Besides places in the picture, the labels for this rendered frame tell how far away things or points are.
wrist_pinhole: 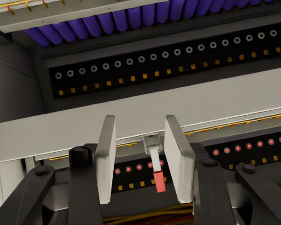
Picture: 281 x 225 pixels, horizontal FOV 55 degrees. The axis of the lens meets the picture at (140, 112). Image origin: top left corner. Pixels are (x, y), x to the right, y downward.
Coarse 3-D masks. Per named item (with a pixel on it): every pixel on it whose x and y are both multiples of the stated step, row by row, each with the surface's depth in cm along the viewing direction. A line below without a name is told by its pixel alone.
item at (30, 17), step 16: (64, 0) 32; (80, 0) 32; (96, 0) 32; (112, 0) 32; (128, 0) 32; (144, 0) 33; (160, 0) 33; (0, 16) 32; (16, 16) 32; (32, 16) 32; (48, 16) 32; (64, 16) 33; (80, 16) 33
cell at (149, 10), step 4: (148, 4) 35; (152, 4) 35; (144, 8) 36; (148, 8) 36; (152, 8) 36; (144, 12) 37; (148, 12) 37; (152, 12) 37; (144, 16) 38; (148, 16) 38; (152, 16) 38; (144, 20) 40; (148, 20) 39; (152, 20) 40; (144, 24) 41; (148, 24) 41; (152, 24) 41
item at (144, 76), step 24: (168, 48) 46; (192, 48) 46; (216, 48) 46; (240, 48) 45; (264, 48) 45; (96, 72) 46; (120, 72) 46; (144, 72) 46; (168, 72) 45; (192, 72) 46
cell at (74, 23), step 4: (72, 20) 35; (76, 20) 35; (80, 20) 37; (72, 24) 36; (76, 24) 36; (80, 24) 37; (72, 28) 38; (76, 28) 37; (80, 28) 38; (84, 28) 39; (76, 32) 39; (80, 32) 39; (84, 32) 40; (88, 32) 41; (80, 36) 40; (84, 36) 41
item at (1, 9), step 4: (32, 0) 32; (36, 0) 32; (40, 0) 32; (44, 0) 32; (48, 0) 32; (52, 0) 32; (56, 0) 32; (16, 4) 32; (20, 4) 32; (24, 4) 32; (28, 4) 32; (32, 4) 32; (36, 4) 32; (0, 8) 32; (4, 8) 32; (12, 8) 32; (16, 8) 32
